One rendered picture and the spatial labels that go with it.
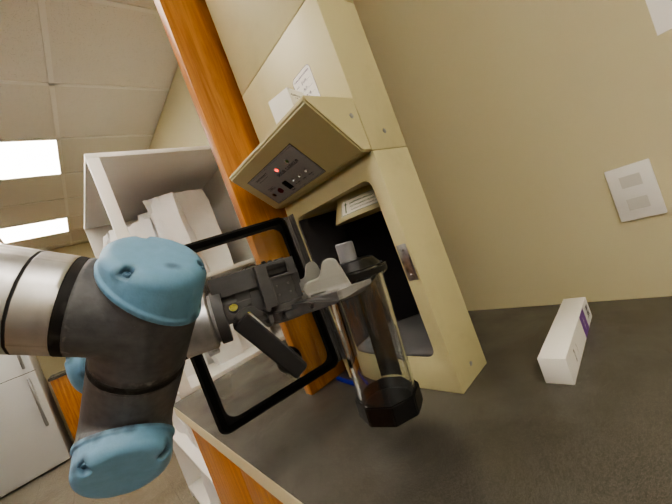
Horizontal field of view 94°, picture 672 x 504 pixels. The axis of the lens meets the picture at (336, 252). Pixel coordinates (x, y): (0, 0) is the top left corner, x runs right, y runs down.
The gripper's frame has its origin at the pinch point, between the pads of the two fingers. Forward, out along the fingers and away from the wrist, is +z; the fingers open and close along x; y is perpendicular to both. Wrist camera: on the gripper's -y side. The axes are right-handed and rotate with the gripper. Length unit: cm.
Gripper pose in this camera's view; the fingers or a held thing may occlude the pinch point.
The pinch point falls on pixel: (353, 285)
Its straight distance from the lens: 48.5
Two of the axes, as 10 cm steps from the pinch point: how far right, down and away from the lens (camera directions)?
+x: -3.4, 0.8, 9.4
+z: 9.0, -2.7, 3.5
